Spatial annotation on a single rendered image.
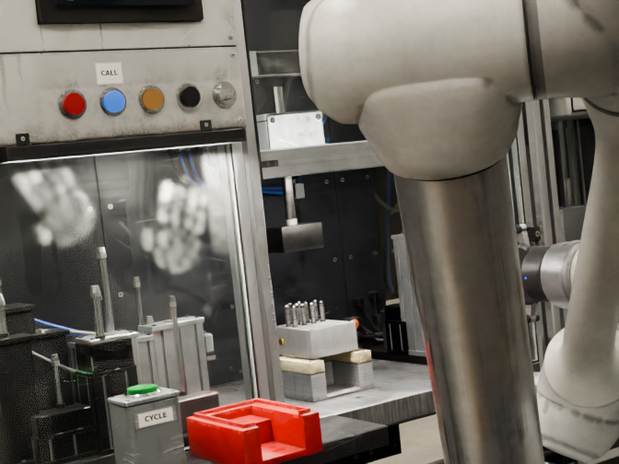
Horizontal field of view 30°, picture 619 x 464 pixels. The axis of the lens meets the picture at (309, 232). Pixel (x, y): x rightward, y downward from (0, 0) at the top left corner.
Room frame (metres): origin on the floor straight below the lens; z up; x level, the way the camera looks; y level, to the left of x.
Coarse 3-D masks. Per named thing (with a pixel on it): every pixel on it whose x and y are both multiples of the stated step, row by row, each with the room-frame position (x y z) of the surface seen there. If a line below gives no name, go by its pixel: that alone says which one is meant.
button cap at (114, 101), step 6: (114, 90) 1.61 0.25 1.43; (108, 96) 1.60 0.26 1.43; (114, 96) 1.61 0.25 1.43; (120, 96) 1.61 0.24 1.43; (108, 102) 1.60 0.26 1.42; (114, 102) 1.61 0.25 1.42; (120, 102) 1.61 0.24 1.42; (108, 108) 1.60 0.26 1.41; (114, 108) 1.61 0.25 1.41; (120, 108) 1.61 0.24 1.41
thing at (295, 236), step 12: (288, 180) 2.03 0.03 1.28; (288, 192) 2.02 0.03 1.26; (288, 204) 2.02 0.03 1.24; (288, 216) 2.03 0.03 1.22; (276, 228) 2.00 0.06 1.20; (288, 228) 1.99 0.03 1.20; (300, 228) 2.01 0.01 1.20; (312, 228) 2.02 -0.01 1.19; (276, 240) 2.00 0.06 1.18; (288, 240) 1.99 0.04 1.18; (300, 240) 2.01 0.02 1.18; (312, 240) 2.02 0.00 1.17; (276, 252) 2.00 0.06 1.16
